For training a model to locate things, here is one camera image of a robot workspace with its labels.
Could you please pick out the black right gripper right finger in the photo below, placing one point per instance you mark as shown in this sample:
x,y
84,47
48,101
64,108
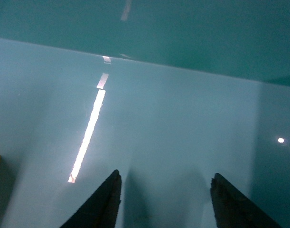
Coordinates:
x,y
233,209

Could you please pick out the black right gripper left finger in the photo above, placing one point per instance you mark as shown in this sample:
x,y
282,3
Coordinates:
x,y
101,209

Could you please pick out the teal plastic bin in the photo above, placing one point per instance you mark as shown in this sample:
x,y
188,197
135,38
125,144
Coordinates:
x,y
168,92

